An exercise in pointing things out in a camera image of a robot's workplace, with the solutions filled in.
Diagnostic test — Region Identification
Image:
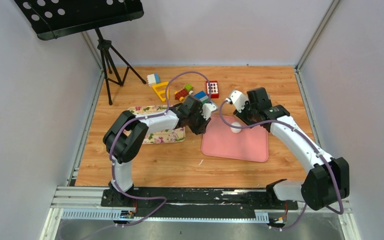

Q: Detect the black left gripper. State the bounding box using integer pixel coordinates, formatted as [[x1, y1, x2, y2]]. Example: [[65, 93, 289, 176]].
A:
[[188, 110, 213, 137]]

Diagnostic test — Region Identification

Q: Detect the white dough ball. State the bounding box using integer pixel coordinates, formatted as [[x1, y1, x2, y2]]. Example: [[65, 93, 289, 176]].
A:
[[230, 121, 242, 134]]

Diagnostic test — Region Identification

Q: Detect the pink rectangular tray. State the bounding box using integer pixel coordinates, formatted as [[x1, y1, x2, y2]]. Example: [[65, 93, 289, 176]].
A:
[[201, 114, 269, 163]]

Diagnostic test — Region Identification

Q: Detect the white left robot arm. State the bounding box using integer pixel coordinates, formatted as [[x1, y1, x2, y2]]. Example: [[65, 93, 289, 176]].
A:
[[103, 96, 218, 207]]

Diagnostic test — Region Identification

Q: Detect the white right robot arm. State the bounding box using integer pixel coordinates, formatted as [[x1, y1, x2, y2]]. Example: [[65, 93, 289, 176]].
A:
[[227, 87, 350, 214]]

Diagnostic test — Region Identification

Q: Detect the red toy brick car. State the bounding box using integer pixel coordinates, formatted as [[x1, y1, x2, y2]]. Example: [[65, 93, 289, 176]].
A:
[[174, 84, 194, 102]]

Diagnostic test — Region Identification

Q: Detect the blue green white brick stack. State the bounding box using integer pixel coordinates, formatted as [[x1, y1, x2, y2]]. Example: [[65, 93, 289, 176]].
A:
[[193, 91, 211, 105]]

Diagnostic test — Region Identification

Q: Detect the floral rectangular tray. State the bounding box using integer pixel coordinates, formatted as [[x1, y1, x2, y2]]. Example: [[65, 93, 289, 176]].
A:
[[123, 105, 187, 146]]

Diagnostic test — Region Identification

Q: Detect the red window toy brick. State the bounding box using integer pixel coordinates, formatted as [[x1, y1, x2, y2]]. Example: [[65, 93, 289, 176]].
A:
[[205, 80, 220, 99]]

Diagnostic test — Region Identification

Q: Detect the white and blue toy block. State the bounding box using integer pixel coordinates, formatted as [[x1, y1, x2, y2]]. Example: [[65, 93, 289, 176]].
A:
[[146, 73, 161, 87]]

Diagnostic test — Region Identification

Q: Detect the black tripod stand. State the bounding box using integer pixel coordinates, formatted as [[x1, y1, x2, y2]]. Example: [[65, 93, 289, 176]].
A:
[[94, 28, 147, 106]]

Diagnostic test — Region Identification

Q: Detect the black perforated stand shelf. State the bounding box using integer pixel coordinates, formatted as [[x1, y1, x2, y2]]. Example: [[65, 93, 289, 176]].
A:
[[14, 0, 144, 41]]

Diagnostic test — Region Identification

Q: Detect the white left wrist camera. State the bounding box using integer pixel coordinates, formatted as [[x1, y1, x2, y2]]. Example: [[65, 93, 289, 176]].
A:
[[202, 102, 218, 120]]

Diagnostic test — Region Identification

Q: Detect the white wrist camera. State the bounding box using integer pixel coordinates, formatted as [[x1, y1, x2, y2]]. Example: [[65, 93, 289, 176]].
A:
[[202, 102, 218, 120], [225, 89, 250, 115]]

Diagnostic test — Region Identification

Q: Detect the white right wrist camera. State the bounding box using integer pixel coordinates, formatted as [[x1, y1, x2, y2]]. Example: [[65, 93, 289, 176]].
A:
[[225, 89, 250, 115]]

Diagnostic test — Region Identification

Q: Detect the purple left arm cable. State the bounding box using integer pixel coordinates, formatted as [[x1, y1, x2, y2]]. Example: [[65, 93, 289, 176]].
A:
[[108, 70, 213, 229]]

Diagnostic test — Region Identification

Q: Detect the yellow triangular toy frame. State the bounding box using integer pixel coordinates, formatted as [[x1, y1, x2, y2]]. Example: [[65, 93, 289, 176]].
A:
[[151, 81, 170, 102]]

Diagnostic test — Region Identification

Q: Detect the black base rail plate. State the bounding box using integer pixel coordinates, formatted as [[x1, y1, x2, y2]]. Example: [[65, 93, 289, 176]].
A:
[[100, 187, 298, 217]]

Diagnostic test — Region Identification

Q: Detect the white slotted cable duct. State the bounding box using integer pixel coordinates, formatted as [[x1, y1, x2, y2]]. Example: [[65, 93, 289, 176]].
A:
[[60, 208, 270, 224]]

